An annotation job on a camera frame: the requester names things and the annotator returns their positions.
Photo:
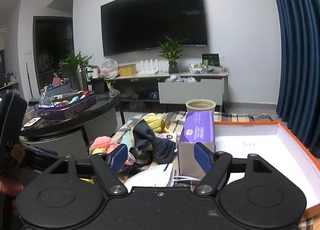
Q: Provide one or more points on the blue curtain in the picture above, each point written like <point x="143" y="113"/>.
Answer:
<point x="297" y="57"/>

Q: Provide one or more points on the plaid blanket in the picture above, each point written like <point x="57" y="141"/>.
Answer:
<point x="175" y="119"/>

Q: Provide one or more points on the purple pack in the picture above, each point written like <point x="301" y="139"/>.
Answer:
<point x="198" y="127"/>

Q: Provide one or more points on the pile of small items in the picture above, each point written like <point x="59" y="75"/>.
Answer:
<point x="205" y="69"/>

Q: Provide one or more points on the yellow striped cloth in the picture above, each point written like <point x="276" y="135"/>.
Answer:
<point x="153" y="123"/>

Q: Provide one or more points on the crumpled plastic bags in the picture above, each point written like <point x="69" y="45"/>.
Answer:
<point x="180" y="79"/>

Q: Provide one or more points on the purple patterned tray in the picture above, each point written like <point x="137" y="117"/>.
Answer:
<point x="67" y="112"/>

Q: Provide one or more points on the colourful tissue pack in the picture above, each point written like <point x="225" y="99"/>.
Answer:
<point x="169" y="137"/>

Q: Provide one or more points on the white box with orange edge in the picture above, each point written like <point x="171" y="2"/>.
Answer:
<point x="262" y="142"/>

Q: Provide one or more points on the white cup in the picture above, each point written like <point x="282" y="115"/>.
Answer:
<point x="95" y="73"/>

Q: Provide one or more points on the black tablet stand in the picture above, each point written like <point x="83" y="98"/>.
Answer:
<point x="97" y="86"/>

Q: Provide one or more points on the leafy potted plant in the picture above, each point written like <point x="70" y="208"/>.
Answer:
<point x="73" y="63"/>

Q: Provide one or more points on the beige ribbed pot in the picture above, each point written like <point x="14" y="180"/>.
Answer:
<point x="200" y="107"/>

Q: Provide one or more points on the clear plastic bag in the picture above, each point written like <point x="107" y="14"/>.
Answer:
<point x="109" y="68"/>

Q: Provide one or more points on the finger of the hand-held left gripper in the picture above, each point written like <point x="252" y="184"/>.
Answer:
<point x="48" y="151"/>

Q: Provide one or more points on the yellow box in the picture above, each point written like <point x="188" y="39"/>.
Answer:
<point x="127" y="70"/>

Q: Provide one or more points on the thin grey pole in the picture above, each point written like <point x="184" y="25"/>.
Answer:
<point x="28" y="79"/>

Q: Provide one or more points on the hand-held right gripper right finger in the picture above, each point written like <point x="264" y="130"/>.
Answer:
<point x="203" y="157"/>

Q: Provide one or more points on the pink card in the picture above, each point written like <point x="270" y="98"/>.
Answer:
<point x="57" y="81"/>

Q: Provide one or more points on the round black table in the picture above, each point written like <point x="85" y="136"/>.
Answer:
<point x="105" y="99"/>

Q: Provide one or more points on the grey ribbed stool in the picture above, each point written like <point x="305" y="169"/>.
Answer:
<point x="62" y="144"/>

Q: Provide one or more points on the pink fluffy cloth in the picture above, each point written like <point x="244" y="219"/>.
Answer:
<point x="102" y="142"/>

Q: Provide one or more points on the white drawer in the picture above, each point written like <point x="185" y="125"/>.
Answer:
<point x="190" y="92"/>

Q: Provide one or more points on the steel thermos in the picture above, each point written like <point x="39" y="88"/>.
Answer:
<point x="81" y="79"/>

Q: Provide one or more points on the potted plant in dark vase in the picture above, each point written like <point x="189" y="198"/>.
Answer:
<point x="172" y="52"/>

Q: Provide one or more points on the white router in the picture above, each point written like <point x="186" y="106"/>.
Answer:
<point x="149" y="67"/>

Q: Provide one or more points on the black and green box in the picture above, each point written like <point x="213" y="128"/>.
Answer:
<point x="210" y="60"/>

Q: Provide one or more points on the white remote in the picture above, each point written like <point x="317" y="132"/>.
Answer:
<point x="32" y="122"/>

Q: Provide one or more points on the blue plastic bag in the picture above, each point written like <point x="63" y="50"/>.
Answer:
<point x="153" y="96"/>

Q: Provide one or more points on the grey storage bin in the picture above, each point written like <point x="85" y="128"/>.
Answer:
<point x="58" y="91"/>

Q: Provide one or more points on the white television stand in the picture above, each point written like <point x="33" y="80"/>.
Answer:
<point x="140" y="77"/>

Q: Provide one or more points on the pile of assorted packets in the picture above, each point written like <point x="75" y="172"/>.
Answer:
<point x="65" y="99"/>

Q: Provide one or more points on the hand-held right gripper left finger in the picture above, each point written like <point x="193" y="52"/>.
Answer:
<point x="119" y="157"/>

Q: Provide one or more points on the navy cloth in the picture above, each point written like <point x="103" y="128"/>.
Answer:
<point x="160" y="147"/>

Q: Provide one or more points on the black flat television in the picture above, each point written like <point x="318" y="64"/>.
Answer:
<point x="153" y="19"/>

